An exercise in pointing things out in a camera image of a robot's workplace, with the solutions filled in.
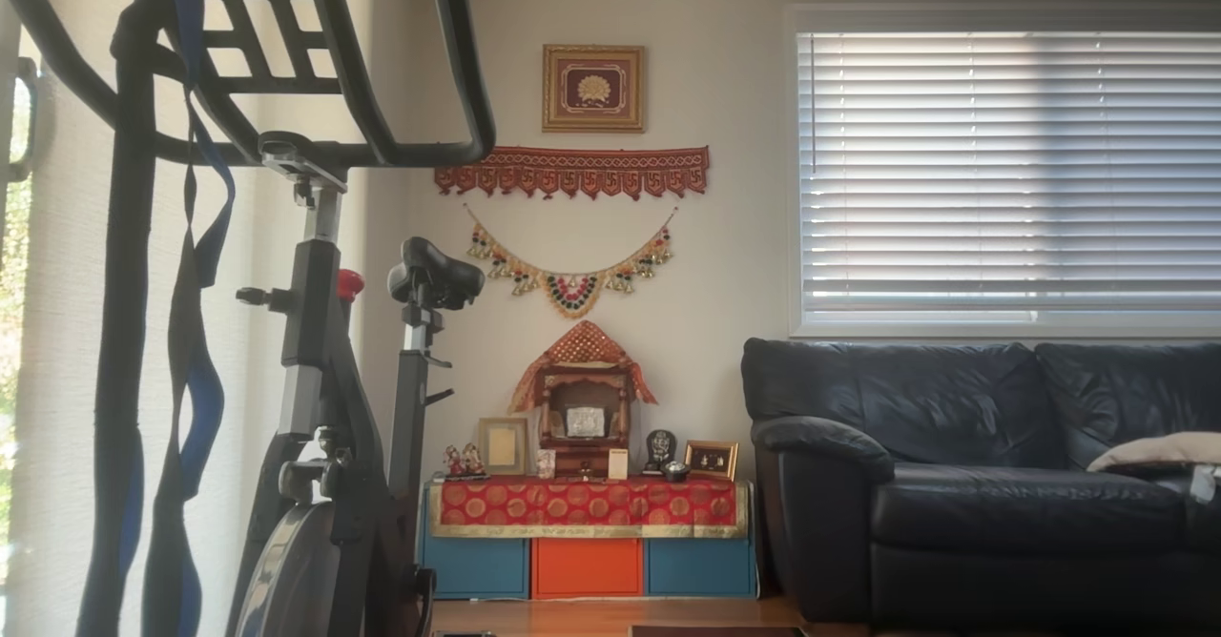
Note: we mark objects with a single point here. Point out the wooden shrine with red canopy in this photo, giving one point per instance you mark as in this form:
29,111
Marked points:
584,399

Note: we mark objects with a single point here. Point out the black idol plaque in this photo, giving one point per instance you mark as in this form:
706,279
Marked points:
660,448

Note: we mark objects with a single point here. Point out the small white card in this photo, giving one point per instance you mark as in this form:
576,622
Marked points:
618,463

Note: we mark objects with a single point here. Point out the small printed card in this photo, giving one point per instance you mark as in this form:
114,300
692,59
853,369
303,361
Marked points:
546,463

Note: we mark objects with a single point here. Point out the small dark bowl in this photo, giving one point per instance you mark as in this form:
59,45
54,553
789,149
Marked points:
674,471

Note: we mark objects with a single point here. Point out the red gold patterned cloth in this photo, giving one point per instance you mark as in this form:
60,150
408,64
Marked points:
587,505

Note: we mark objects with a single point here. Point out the small colourful figurines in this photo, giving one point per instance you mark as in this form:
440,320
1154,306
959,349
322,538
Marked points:
463,461

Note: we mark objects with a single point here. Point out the orange storage bin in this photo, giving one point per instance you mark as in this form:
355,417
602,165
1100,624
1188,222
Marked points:
587,568

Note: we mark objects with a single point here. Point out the blue storage bin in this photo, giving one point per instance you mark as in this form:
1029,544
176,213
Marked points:
699,568
475,568

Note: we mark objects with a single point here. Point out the black exercise bike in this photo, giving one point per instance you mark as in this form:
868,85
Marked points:
315,313

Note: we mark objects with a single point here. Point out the black leather sofa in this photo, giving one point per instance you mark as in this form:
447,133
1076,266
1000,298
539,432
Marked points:
954,513

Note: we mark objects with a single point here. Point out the white window blinds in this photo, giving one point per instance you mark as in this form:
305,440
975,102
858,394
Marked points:
1011,179

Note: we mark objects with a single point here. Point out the white sheer curtain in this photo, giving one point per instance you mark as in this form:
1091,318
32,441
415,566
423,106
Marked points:
57,380

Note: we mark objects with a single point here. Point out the beige cushion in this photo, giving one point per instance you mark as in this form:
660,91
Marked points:
1164,449

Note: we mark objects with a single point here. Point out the small grey cloth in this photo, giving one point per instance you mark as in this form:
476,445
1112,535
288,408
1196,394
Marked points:
1204,484

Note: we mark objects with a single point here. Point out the beaded garland wall hanging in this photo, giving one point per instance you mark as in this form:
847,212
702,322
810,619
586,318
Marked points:
571,294

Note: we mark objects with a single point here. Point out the red embroidered wall hanging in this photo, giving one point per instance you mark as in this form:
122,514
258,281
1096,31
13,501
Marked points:
572,170

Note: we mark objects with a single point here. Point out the pale picture frame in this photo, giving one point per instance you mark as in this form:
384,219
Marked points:
503,444

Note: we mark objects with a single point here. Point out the gold photo frame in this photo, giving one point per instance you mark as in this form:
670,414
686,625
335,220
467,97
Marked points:
711,461

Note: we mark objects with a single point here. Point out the gold framed wall picture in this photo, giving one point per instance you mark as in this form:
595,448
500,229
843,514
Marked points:
593,89

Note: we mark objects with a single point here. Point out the white window frame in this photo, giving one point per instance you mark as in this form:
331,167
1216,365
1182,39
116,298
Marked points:
792,189

